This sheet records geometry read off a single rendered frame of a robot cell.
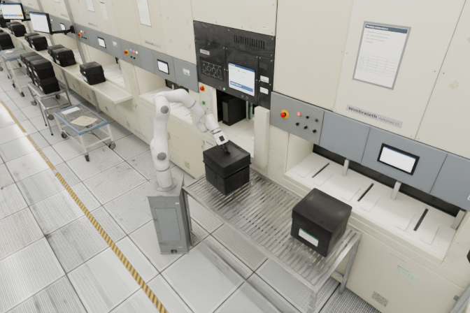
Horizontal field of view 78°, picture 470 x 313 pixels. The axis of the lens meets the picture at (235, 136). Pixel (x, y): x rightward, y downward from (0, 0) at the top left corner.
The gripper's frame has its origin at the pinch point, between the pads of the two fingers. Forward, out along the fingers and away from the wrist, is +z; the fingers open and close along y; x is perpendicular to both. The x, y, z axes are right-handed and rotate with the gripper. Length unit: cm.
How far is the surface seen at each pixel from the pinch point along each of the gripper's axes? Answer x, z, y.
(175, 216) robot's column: 51, 30, -46
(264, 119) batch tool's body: -29.9, -6.0, 25.5
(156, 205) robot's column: 48, 13, -57
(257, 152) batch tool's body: -1.5, 13.8, 24.9
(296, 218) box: -46, 64, -3
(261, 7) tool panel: -78, -69, 29
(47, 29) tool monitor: 208, -275, -47
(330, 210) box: -60, 69, 14
